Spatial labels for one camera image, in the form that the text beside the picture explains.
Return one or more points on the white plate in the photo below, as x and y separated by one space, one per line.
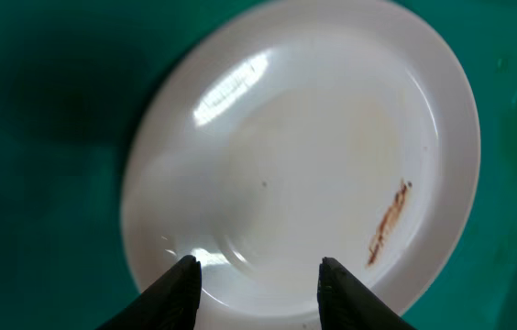
302 130

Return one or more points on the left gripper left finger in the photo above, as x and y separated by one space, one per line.
169 303

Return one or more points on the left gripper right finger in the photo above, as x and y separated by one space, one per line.
345 303

